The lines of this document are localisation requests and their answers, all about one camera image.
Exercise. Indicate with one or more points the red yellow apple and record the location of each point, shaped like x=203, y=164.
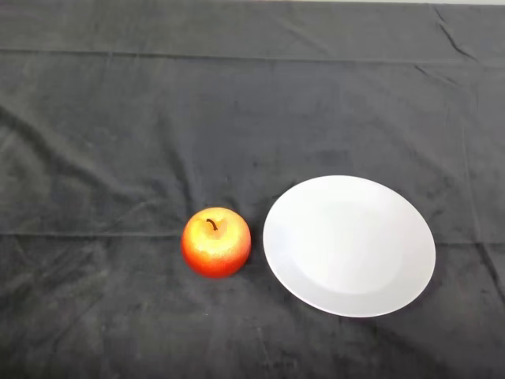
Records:
x=216, y=248

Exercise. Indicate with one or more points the white round plate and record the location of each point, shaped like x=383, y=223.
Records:
x=349, y=246

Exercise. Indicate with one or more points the black cloth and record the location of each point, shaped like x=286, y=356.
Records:
x=118, y=118

